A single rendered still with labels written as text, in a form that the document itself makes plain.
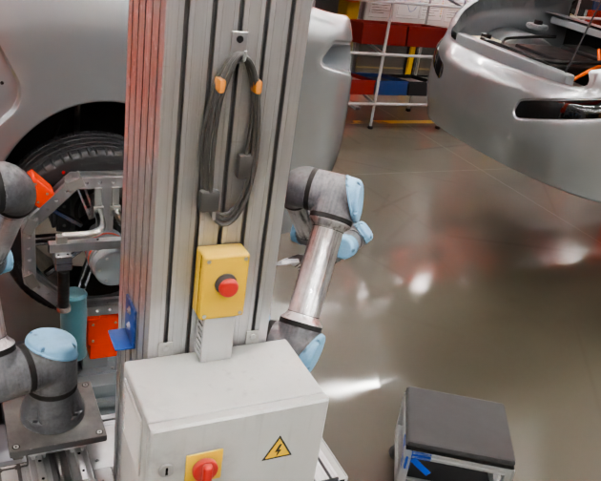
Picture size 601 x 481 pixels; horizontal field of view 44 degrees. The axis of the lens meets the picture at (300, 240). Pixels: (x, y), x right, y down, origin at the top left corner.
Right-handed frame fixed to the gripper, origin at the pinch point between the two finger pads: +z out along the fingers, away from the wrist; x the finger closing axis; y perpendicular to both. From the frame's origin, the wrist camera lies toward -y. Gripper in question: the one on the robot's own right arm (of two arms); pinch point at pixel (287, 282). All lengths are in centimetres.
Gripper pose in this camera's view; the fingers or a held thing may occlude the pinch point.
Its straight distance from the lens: 256.6
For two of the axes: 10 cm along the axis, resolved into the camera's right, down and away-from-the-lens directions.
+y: -2.7, 2.2, -9.4
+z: -7.7, 5.3, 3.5
